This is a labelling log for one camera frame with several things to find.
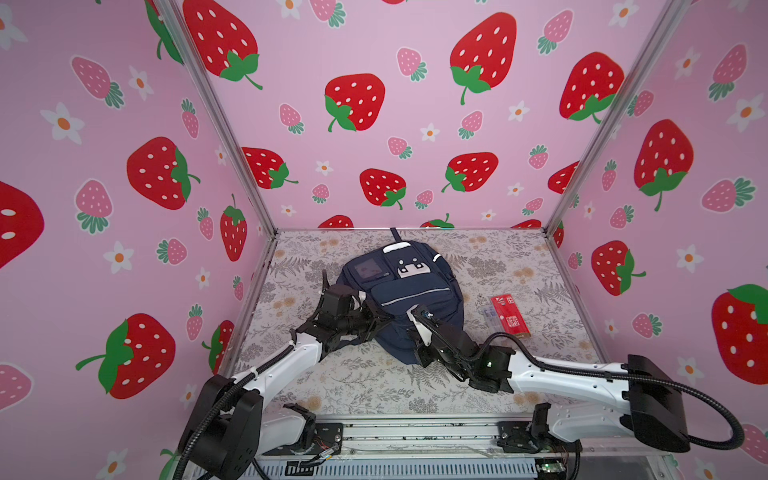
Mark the red box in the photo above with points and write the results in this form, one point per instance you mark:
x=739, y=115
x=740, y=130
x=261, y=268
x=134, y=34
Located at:
x=510, y=316

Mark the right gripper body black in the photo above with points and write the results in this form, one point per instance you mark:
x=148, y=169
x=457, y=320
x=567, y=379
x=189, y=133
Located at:
x=424, y=353

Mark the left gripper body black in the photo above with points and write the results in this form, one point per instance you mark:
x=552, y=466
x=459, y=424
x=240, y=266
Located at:
x=361, y=322

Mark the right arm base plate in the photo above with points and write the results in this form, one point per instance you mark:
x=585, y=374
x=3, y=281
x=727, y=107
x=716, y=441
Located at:
x=521, y=437

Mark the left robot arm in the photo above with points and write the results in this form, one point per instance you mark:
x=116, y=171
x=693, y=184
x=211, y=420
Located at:
x=228, y=428

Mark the floral table cloth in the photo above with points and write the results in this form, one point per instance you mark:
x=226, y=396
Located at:
x=365, y=379

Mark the navy blue student backpack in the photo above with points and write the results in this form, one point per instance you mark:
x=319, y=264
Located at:
x=399, y=276

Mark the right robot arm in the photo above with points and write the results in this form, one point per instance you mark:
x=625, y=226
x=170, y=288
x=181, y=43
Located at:
x=614, y=400

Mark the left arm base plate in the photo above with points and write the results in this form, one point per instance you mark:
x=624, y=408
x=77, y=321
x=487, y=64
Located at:
x=324, y=437

